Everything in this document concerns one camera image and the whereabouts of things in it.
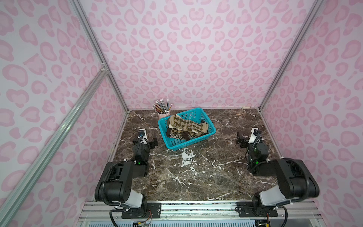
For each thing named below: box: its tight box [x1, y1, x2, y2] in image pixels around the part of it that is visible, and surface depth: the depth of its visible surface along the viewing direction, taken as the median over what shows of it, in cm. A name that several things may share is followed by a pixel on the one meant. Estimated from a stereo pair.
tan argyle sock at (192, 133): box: [186, 128, 207, 138], surface depth 103 cm
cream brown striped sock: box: [166, 127, 195, 141], surface depth 103 cm
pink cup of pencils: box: [152, 98, 173, 120], surface depth 108 cm
